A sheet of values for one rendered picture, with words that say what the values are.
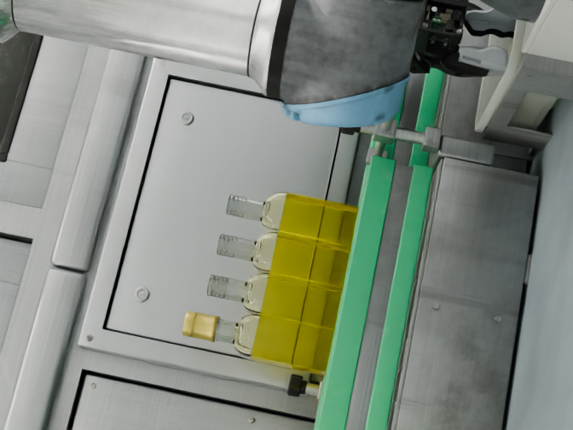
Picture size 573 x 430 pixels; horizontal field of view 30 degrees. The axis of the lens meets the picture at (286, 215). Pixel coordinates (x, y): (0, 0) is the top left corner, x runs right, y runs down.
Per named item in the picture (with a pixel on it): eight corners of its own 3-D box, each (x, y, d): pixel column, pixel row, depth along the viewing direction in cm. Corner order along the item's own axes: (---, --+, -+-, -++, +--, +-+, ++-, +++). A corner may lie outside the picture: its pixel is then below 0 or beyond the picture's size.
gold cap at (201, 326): (212, 346, 141) (180, 339, 142) (217, 336, 145) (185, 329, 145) (217, 322, 140) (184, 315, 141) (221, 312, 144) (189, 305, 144)
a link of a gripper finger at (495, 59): (534, 69, 128) (461, 43, 129) (523, 90, 134) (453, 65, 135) (541, 47, 129) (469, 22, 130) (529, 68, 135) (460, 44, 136)
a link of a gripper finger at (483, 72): (485, 81, 133) (418, 58, 133) (483, 86, 134) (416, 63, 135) (496, 49, 134) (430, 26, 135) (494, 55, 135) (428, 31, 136)
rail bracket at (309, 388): (383, 394, 152) (290, 374, 152) (388, 388, 145) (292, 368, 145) (378, 422, 150) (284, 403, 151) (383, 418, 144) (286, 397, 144)
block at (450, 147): (482, 164, 143) (431, 153, 144) (496, 139, 134) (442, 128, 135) (477, 188, 142) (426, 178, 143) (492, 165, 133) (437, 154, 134)
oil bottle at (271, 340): (393, 349, 145) (240, 316, 146) (398, 342, 140) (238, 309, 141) (385, 389, 144) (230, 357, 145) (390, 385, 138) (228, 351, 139)
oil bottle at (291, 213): (414, 229, 150) (266, 198, 151) (420, 217, 145) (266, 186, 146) (408, 267, 149) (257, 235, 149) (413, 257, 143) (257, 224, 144)
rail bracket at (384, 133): (428, 159, 145) (338, 141, 146) (448, 113, 129) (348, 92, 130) (425, 179, 145) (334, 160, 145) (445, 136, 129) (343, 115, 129)
